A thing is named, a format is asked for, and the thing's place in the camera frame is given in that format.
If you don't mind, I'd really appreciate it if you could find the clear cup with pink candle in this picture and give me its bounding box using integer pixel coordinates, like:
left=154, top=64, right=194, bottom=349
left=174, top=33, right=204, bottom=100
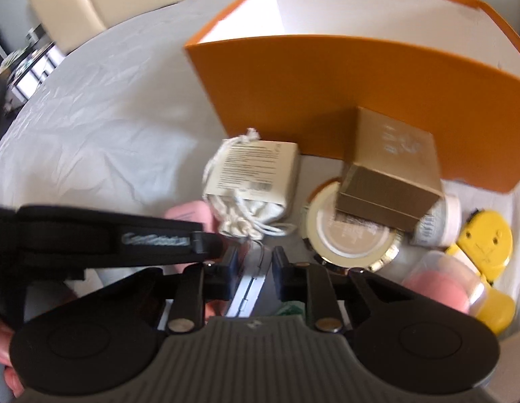
left=402, top=251, right=487, bottom=316

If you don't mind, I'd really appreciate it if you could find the person's right hand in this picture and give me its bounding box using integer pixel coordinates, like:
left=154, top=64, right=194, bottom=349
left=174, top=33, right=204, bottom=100
left=0, top=319, right=25, bottom=398

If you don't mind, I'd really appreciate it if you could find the yellow tube bottle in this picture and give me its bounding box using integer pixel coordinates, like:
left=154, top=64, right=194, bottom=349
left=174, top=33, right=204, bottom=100
left=476, top=286, right=516, bottom=335

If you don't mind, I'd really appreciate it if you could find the gold gift box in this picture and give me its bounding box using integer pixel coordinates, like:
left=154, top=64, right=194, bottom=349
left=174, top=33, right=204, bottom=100
left=335, top=107, right=443, bottom=232

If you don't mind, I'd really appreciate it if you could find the round gold-rimmed tin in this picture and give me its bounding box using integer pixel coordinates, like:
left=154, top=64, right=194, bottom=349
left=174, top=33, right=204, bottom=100
left=299, top=178, right=403, bottom=274

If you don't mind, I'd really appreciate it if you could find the white bed sheet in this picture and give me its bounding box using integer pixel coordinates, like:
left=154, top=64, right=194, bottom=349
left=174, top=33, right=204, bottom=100
left=0, top=0, right=520, bottom=403

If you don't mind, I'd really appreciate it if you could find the left bedside shelf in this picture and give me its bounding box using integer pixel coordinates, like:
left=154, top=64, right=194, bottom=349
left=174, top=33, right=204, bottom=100
left=0, top=25, right=65, bottom=115

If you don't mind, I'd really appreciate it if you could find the small white cream jar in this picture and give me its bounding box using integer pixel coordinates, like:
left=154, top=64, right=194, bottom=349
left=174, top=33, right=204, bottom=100
left=410, top=194, right=462, bottom=249

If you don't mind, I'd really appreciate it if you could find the yellow tape measure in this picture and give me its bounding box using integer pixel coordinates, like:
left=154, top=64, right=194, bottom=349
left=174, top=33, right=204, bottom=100
left=445, top=210, right=513, bottom=285

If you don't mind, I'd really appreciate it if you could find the orange cardboard box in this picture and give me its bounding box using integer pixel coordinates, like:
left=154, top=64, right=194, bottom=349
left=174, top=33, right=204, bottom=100
left=185, top=0, right=520, bottom=192

